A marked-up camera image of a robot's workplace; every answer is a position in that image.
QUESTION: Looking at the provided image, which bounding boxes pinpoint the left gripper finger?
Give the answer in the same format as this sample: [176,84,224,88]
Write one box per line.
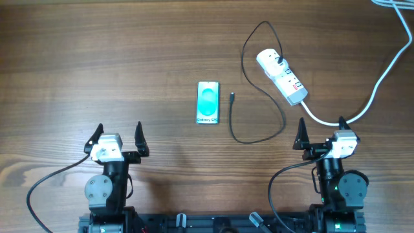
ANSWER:
[83,123,104,153]
[135,121,149,157]

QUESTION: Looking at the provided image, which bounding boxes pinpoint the white power strip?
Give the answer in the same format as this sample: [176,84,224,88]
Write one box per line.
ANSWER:
[256,49,308,105]

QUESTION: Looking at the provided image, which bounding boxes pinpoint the black USB charging cable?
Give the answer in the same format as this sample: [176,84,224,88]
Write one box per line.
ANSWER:
[228,21,287,144]

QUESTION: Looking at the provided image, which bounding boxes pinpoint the teal Galaxy smartphone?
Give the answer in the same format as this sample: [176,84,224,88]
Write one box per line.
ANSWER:
[196,81,220,124]

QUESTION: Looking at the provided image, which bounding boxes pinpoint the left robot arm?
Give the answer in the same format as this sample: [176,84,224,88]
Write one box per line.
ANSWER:
[78,122,149,233]

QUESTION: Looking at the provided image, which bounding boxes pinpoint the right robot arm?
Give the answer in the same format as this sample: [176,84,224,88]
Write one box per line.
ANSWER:
[292,117,369,233]

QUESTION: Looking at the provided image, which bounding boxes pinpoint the white USB charger plug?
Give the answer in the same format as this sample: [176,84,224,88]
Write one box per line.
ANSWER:
[265,60,289,78]

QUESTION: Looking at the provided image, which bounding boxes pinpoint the white power strip cord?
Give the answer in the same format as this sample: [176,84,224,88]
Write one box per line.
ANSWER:
[300,0,413,127]

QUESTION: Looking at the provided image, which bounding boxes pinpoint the white cables top corner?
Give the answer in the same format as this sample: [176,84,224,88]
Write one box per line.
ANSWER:
[371,0,414,10]

